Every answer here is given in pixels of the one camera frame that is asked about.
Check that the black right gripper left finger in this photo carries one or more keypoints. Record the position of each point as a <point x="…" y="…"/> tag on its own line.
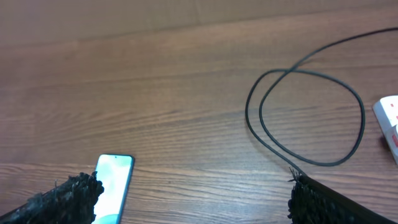
<point x="72" y="202"/>

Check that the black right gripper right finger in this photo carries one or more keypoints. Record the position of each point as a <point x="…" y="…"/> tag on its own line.
<point x="314" y="203"/>

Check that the blue Galaxy smartphone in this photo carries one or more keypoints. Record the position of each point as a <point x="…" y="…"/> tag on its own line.
<point x="114" y="171"/>

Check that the white power strip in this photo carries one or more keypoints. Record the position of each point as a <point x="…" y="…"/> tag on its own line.
<point x="386" y="113"/>

